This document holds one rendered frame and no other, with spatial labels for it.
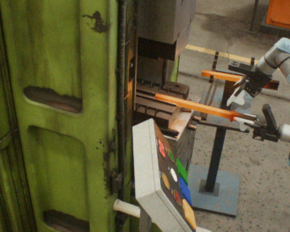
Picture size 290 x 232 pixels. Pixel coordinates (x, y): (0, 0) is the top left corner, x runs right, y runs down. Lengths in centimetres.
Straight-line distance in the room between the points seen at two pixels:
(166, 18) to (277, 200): 178
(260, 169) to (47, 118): 190
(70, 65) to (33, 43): 17
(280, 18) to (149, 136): 411
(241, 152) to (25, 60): 206
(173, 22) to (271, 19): 387
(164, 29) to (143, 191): 63
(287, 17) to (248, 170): 266
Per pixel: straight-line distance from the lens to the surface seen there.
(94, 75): 141
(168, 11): 149
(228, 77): 217
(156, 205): 120
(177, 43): 160
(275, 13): 529
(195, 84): 395
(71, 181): 190
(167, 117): 179
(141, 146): 132
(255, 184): 300
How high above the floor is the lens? 203
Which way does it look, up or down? 36 degrees down
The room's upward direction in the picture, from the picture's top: 4 degrees clockwise
